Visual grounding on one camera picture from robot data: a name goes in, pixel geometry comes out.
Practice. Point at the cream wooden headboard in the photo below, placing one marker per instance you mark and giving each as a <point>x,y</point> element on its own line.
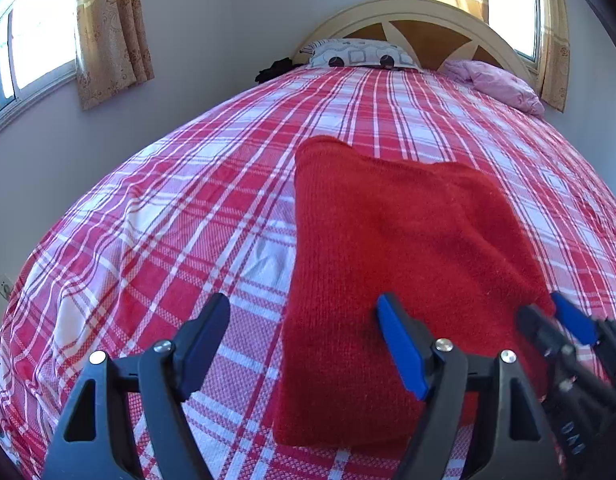
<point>427,30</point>

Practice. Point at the white patterned pillow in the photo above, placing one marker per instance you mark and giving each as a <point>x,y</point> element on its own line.
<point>360,54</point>

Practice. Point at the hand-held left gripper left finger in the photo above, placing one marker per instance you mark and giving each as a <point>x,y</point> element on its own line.
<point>203,346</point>

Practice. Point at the red plaid bed sheet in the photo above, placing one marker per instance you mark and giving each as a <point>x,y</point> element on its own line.
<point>188,200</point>

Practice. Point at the white framed window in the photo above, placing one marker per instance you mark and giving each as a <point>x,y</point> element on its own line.
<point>33,55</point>
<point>512,5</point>

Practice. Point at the white wall socket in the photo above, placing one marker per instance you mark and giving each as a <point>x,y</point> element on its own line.
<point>3,288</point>

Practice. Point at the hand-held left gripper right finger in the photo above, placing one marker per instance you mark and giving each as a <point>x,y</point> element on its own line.
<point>402,350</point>

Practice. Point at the pink pillow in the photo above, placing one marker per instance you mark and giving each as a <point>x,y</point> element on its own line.
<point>497,82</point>

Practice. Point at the red knitted sweater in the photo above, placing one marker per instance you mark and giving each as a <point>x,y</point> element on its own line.
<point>387,240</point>

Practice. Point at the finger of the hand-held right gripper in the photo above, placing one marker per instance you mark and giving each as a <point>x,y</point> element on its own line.
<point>542,330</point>
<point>577,319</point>

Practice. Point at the dark cloth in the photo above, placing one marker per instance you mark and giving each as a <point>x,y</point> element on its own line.
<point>274,71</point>

